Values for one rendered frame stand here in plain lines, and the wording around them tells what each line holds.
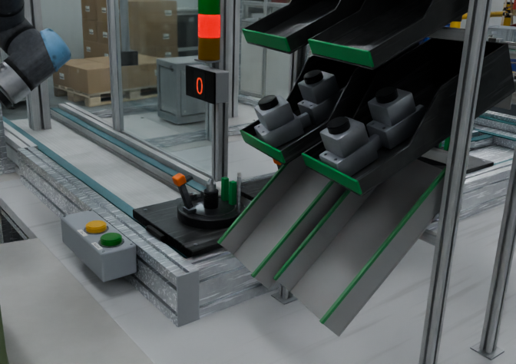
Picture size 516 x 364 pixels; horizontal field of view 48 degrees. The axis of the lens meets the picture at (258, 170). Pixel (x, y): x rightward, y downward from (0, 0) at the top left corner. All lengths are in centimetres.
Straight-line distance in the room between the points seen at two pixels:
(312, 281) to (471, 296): 44
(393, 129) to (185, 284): 45
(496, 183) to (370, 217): 85
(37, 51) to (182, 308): 56
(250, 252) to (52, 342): 36
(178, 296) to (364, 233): 35
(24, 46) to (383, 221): 75
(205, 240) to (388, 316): 37
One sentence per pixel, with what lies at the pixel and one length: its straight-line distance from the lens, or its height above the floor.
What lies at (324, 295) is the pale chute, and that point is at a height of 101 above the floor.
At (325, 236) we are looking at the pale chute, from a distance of 91.
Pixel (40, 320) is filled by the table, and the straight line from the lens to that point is 113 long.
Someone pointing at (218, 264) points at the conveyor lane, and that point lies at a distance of 106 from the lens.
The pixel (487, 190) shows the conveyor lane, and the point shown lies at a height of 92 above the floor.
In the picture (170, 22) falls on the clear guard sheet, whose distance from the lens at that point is 157.
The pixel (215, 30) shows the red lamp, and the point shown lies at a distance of 134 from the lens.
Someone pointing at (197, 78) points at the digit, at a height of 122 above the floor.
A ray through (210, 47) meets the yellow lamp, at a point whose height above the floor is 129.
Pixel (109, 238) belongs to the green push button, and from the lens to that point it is 114.
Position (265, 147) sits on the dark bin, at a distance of 88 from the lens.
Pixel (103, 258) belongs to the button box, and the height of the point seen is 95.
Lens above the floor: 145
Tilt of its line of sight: 19 degrees down
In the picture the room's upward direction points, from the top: 2 degrees clockwise
